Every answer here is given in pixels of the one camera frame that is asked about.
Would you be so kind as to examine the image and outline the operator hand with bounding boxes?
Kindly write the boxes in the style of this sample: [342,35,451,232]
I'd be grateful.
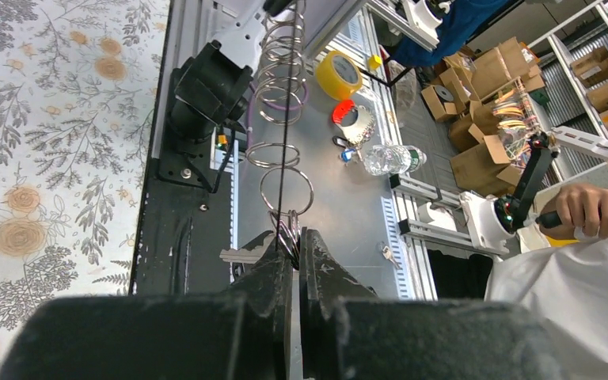
[541,183,608,240]

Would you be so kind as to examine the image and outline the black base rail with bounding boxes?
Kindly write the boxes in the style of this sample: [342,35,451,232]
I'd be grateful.
[127,125,239,298]

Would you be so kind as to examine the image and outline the clear plastic water bottle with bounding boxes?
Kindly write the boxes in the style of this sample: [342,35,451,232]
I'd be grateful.
[362,144,428,177]

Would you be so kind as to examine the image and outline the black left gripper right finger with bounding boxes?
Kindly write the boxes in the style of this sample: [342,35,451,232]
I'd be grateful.
[299,228,561,379]

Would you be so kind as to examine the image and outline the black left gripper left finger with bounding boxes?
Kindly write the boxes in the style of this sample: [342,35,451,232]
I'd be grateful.
[0,241,292,379]

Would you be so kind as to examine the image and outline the cardboard box pile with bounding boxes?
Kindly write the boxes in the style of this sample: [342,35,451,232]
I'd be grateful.
[420,36,608,198]

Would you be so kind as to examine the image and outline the white operator shirt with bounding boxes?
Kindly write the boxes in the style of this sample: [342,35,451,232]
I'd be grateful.
[485,238,608,379]

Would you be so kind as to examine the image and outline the floral table mat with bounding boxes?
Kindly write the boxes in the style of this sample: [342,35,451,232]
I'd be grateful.
[0,0,169,364]

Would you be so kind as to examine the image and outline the yellow tape roll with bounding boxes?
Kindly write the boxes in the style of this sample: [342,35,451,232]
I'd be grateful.
[314,50,363,101]

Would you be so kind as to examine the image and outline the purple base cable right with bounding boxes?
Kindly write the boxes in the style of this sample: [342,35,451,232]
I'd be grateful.
[243,78,310,153]

